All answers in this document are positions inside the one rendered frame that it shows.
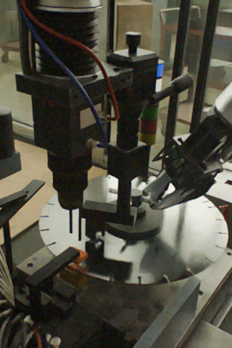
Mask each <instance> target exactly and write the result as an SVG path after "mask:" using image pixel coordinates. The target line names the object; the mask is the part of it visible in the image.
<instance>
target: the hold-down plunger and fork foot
mask: <svg viewBox="0 0 232 348"><path fill-rule="evenodd" d="M131 188H132V181H130V182H127V183H123V182H121V181H118V188H117V204H116V205H115V204H109V203H100V202H95V201H90V200H86V201H85V203H84V204H83V207H82V218H84V219H85V236H86V237H88V238H89V239H91V240H92V241H94V242H95V241H96V227H98V228H99V229H100V231H101V236H102V237H104V236H105V222H108V223H112V224H121V225H126V226H134V223H135V221H136V218H137V207H131Z"/></svg>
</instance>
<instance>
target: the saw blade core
mask: <svg viewBox="0 0 232 348"><path fill-rule="evenodd" d="M109 177H110V178H109ZM109 177H108V176H107V175H103V176H98V177H91V178H90V180H89V178H88V187H87V188H86V189H85V190H84V203H85V201H86V200H90V201H95V202H100V203H109V202H111V201H112V200H115V199H117V195H116V194H111V193H109V192H108V189H109V188H110V187H111V188H116V189H117V188H118V180H117V179H116V178H115V177H112V176H110V175H109ZM146 178H147V175H140V176H139V177H136V178H135V179H134V180H133V181H132V188H138V187H139V185H140V184H141V183H145V184H146V186H147V185H148V184H149V183H150V182H151V181H154V179H155V177H152V176H148V178H147V179H146ZM92 181H93V182H92ZM202 201H207V199H206V197H204V196H201V197H199V198H198V199H197V200H194V201H189V202H187V203H182V204H180V205H177V206H174V207H170V208H167V209H162V210H163V214H164V219H163V225H162V226H161V228H160V229H159V230H158V231H157V232H155V233H153V234H149V235H146V236H141V237H130V236H124V235H121V234H117V233H115V232H114V231H112V230H110V229H109V228H107V227H105V236H104V237H102V236H101V237H100V238H99V239H97V240H96V241H95V242H94V241H92V240H91V239H89V238H88V237H86V236H85V219H84V218H82V240H81V241H78V209H74V210H73V234H70V233H69V210H66V209H63V208H62V207H60V205H59V203H58V201H57V193H56V194H55V195H54V196H53V197H52V198H50V199H49V201H48V202H47V204H46V205H45V206H44V208H43V209H42V212H41V214H40V217H39V231H40V235H41V238H42V241H43V242H44V244H45V246H46V247H47V248H48V249H49V250H50V252H51V253H52V254H53V256H54V257H57V255H59V254H60V253H61V252H62V251H64V250H66V249H67V248H68V247H69V246H75V247H77V248H79V249H80V250H82V251H85V252H86V253H88V258H87V259H85V261H82V262H81V263H80V264H79V265H78V266H77V264H74V263H73V262H72V263H70V264H69V266H68V267H70V266H71V265H73V268H72V269H74V270H77V271H79V272H81V273H82V272H83V271H84V270H86V268H87V267H89V268H88V269H87V270H86V271H84V275H88V276H89V277H93V278H96V279H101V280H105V281H109V280H110V277H111V276H110V275H111V274H113V275H114V276H112V279H111V283H119V284H127V285H139V280H138V277H140V278H141V279H140V283H141V285H157V284H164V283H169V282H168V281H170V283H171V282H175V281H181V280H183V279H188V278H190V276H191V277H194V276H193V274H195V275H196V274H198V273H200V272H203V271H204V270H206V269H207V268H209V267H210V266H212V265H213V263H215V262H216V261H217V259H219V258H220V257H221V255H222V253H223V251H224V250H225V247H226V244H227V237H228V231H227V225H226V222H225V219H224V218H223V217H222V214H221V213H220V212H219V210H218V209H217V208H216V207H215V206H214V205H213V204H212V203H211V202H207V203H203V202H202ZM208 208H211V209H208ZM47 216H48V217H47ZM47 230H48V231H47ZM219 232H220V234H219ZM53 243H56V244H53ZM215 246H217V247H215ZM205 258H207V260H205ZM188 268H189V269H190V271H188V270H187V269H188ZM164 275H167V278H168V281H167V278H166V277H165V276H164Z"/></svg>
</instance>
